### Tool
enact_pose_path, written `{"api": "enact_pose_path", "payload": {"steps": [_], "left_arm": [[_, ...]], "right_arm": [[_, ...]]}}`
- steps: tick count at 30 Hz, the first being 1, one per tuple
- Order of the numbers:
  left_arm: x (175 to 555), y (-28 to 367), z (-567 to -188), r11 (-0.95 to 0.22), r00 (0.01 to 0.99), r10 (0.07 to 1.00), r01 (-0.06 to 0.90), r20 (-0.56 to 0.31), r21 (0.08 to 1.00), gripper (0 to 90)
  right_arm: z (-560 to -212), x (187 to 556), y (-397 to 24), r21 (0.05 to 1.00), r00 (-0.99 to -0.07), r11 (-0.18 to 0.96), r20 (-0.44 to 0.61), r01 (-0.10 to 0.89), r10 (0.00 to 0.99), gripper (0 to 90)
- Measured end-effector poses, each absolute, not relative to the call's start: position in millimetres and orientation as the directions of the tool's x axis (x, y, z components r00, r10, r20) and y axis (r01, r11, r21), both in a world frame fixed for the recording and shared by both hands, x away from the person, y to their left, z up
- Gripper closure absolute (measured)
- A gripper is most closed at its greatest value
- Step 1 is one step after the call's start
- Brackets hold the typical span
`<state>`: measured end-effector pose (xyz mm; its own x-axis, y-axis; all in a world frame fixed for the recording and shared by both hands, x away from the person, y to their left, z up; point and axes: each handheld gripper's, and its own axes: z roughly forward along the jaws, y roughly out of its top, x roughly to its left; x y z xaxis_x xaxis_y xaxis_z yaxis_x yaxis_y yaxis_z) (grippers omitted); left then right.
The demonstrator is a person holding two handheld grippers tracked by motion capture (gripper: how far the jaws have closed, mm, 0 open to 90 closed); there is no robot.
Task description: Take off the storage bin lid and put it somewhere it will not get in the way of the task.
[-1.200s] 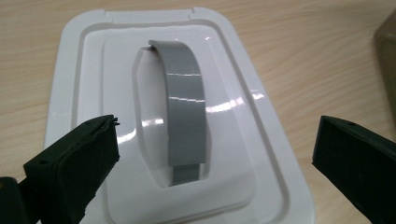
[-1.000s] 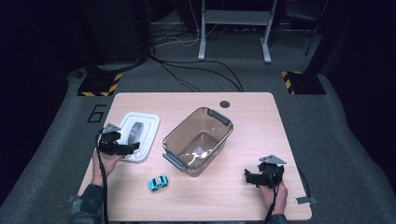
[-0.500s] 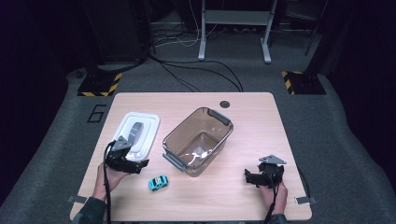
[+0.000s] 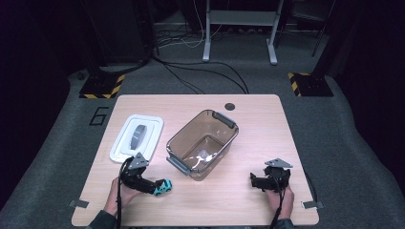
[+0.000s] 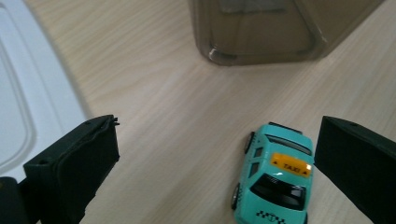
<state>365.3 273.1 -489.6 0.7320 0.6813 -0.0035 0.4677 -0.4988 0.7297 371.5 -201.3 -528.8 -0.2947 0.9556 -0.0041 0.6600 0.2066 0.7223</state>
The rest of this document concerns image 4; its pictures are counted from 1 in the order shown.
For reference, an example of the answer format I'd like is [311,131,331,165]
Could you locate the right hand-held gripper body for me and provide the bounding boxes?
[263,157,294,192]

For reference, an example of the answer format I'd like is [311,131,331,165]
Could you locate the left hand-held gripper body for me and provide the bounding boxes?
[119,152,151,193]

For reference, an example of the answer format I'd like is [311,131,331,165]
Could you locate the blue toy car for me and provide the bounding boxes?
[154,178,173,197]

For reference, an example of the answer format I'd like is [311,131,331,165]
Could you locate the brown transparent storage box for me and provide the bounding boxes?
[165,109,240,182]

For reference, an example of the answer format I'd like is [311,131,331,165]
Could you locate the person's left hand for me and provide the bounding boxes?
[103,177,144,218]

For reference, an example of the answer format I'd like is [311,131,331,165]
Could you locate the person's right hand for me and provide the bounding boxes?
[266,185,296,220]

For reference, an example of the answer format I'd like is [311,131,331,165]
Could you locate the grey tape piece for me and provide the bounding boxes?
[69,199,90,210]
[301,200,325,210]

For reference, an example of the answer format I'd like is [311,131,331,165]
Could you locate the black stand base hazard stripes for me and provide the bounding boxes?
[78,73,126,100]
[288,72,335,98]

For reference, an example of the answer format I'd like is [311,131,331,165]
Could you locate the dark cabinet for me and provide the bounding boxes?
[80,0,158,70]

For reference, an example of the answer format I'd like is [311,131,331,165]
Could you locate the right hand-held gripper black cable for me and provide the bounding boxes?
[268,173,288,229]

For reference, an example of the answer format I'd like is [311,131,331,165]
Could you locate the hand-held gripper black cable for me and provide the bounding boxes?
[116,156,136,229]
[268,173,288,229]

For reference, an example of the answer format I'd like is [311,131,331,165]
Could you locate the left hand-held gripper black cable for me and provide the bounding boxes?
[116,156,136,229]

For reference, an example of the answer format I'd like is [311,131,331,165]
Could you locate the black floor cables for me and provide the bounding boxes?
[152,56,250,95]

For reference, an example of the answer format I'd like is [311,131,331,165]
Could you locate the white floor cable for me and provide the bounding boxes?
[158,0,224,50]

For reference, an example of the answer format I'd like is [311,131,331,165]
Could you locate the white metal desk frame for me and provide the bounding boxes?
[202,0,285,67]

